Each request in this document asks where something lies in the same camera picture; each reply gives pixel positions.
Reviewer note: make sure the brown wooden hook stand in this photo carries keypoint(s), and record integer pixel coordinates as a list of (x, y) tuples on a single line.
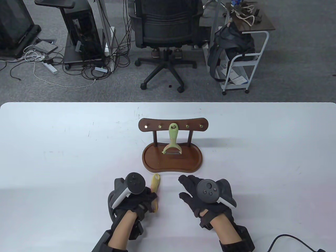
[(172, 160)]

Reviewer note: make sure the white paper sheets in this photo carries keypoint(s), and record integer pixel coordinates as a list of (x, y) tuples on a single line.
[(236, 77)]

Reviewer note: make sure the person's left forearm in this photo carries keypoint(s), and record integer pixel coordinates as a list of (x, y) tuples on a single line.
[(123, 231)]

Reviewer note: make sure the black and white right controller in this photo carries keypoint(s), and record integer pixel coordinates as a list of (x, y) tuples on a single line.
[(208, 191)]

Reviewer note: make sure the white power strip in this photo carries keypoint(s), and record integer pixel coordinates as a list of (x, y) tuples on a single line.
[(50, 68)]

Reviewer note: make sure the black computer tower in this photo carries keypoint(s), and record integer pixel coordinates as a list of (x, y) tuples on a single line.
[(84, 29)]

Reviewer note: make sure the white rolling cart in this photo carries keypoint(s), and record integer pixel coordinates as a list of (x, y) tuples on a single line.
[(258, 31)]

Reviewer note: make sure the black and white left controller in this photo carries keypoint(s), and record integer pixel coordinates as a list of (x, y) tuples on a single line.
[(134, 183)]

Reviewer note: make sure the person's right hand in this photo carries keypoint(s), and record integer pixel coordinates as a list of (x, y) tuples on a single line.
[(191, 191)]

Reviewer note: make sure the person's left fingers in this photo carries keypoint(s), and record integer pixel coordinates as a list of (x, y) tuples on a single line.
[(151, 198)]

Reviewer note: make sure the person's right forearm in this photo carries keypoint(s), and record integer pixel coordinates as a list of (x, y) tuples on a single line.
[(227, 231)]

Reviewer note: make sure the person's right thumb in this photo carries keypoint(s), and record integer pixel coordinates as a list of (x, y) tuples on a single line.
[(185, 197)]

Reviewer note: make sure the yellow banana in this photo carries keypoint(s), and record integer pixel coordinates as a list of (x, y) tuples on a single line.
[(155, 182)]

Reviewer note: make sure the grey floor box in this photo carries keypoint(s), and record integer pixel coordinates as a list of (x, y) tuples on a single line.
[(44, 46)]

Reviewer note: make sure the black backpack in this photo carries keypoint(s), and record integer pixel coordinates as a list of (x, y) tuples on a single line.
[(231, 42)]

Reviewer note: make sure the brown shoe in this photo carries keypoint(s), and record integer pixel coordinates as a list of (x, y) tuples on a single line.
[(155, 53)]

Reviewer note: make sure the silver metal post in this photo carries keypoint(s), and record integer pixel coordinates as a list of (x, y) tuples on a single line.
[(103, 26)]

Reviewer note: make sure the person's left hand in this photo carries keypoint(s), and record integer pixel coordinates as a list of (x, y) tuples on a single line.
[(139, 202)]

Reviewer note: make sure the black office chair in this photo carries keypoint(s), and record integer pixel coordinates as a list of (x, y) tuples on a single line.
[(165, 26)]

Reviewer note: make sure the large black machine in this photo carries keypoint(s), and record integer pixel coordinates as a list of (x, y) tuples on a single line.
[(13, 23)]

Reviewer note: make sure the green vegetable peeler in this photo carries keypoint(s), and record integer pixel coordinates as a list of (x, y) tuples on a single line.
[(173, 136)]

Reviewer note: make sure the black and white controller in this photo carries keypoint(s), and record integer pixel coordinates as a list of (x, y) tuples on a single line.
[(208, 191), (134, 183)]

